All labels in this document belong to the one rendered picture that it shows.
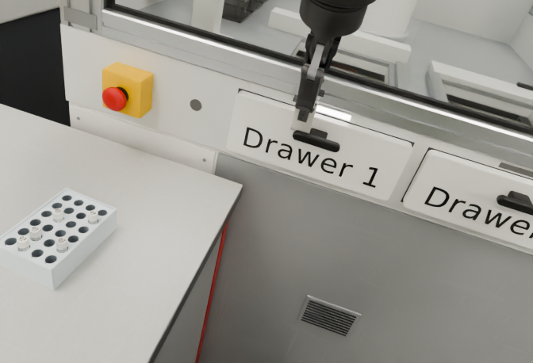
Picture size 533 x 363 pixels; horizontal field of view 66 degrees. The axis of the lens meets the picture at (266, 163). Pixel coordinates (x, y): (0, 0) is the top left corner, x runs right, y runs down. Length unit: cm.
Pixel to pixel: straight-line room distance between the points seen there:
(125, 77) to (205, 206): 24
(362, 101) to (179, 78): 30
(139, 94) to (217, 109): 13
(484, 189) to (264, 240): 41
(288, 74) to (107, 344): 44
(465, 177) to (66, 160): 65
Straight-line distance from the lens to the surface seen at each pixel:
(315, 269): 86
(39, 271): 56
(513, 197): 70
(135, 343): 52
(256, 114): 66
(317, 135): 63
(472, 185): 71
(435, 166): 68
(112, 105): 70
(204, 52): 68
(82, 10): 77
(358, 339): 101
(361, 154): 67
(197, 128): 74
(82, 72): 81
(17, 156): 79
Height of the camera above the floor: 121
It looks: 34 degrees down
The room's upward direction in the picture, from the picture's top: 14 degrees clockwise
